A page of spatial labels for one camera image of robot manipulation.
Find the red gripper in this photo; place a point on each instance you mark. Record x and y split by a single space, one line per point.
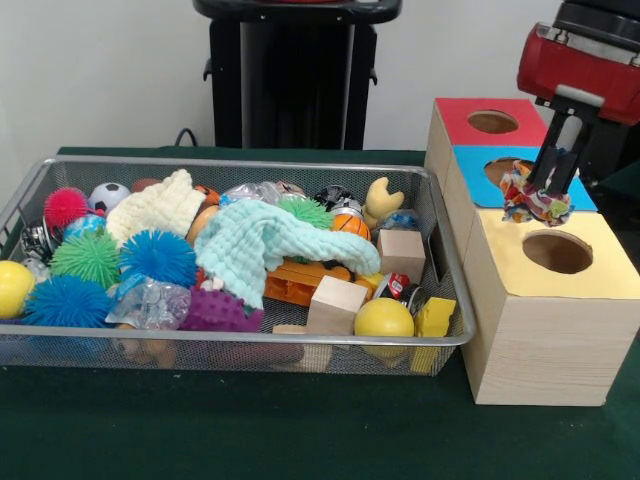
575 70

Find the small bright dotted fabric scrunchie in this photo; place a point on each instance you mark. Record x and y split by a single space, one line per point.
520 200

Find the mint green cloth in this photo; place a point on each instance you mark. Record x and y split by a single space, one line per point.
260 240

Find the cream white cloth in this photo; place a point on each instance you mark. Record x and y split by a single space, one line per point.
155 205

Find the small blue spiky ball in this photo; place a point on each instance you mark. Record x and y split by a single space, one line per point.
155 257

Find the wooden box with three holes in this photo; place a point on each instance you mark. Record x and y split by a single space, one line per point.
550 350

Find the dark green table cloth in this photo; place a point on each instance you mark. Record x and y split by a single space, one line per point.
622 200
300 430

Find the yellow cheese wedge toy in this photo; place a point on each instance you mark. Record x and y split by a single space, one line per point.
432 315

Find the yellow smiley face ball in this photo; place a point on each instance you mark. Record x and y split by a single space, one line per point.
384 320

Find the purple knobbly rubber toy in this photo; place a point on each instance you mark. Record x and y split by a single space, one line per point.
220 312

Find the crushed clear plastic bottle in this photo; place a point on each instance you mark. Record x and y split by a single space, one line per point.
145 305

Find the black and white soccer ball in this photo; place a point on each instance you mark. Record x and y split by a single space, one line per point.
107 196

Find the pink spiky ball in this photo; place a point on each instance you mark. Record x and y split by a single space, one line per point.
64 205

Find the large blue spiky ball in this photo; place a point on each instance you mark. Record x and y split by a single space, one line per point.
65 302

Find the plain yellow ball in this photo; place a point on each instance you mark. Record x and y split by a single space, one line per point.
12 289

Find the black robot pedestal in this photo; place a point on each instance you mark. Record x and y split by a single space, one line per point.
280 90

